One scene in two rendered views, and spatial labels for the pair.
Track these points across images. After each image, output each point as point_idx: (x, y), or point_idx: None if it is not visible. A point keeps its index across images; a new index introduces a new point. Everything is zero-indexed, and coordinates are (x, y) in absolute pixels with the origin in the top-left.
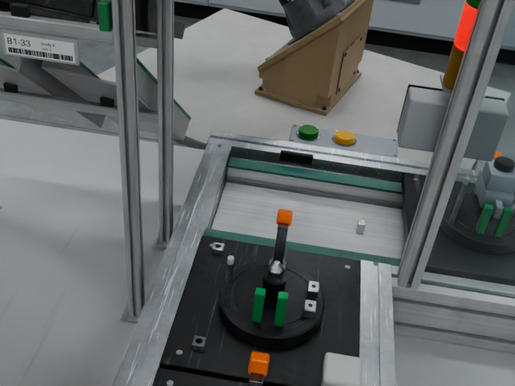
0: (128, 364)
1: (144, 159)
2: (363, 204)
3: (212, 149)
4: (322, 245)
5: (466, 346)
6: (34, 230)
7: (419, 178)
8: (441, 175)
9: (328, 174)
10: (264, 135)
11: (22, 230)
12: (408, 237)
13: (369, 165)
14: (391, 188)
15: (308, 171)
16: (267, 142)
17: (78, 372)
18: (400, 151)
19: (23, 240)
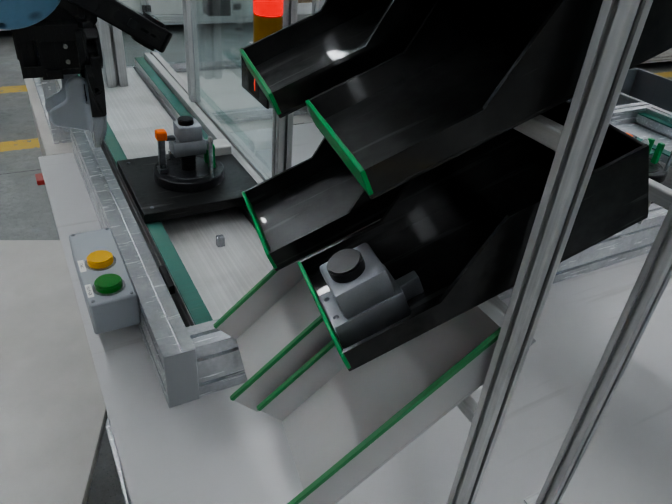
0: None
1: (190, 488)
2: (179, 251)
3: (207, 337)
4: (258, 256)
5: None
6: (410, 487)
7: (146, 206)
8: None
9: (169, 262)
10: (32, 403)
11: (422, 496)
12: (281, 165)
13: (139, 237)
14: (159, 227)
15: (176, 274)
16: (153, 306)
17: None
18: (1, 286)
19: (431, 482)
